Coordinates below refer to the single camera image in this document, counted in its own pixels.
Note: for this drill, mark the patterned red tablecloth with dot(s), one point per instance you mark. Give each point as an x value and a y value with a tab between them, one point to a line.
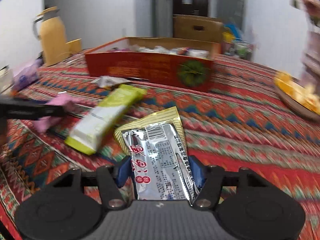
240	123

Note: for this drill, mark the silver gold snack bag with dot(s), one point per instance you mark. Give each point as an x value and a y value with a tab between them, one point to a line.
159	160

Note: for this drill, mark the brown cardboard box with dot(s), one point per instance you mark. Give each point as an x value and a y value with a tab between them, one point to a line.
198	28

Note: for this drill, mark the red cardboard tray box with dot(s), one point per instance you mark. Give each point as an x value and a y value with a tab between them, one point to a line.
133	57

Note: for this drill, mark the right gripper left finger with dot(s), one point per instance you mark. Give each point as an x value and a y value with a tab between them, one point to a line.
72	206

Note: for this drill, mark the purple tissue pack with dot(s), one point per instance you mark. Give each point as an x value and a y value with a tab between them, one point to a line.
26	74

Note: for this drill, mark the grey refrigerator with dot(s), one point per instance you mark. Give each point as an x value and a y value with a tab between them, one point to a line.
231	11

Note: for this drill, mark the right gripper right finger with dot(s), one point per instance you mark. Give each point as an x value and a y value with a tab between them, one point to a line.
246	205

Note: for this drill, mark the pink textured vase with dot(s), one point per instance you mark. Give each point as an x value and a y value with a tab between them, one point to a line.
310	60

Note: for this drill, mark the pink snack packet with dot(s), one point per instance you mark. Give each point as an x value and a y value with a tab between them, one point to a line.
54	111

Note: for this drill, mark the clear plastic drink cup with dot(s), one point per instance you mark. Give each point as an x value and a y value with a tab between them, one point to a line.
6	81

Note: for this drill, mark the yellow thermos jug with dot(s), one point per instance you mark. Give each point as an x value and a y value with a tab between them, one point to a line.
50	30

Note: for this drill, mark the bowl of orange peels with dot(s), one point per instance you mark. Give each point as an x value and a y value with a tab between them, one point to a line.
301	100

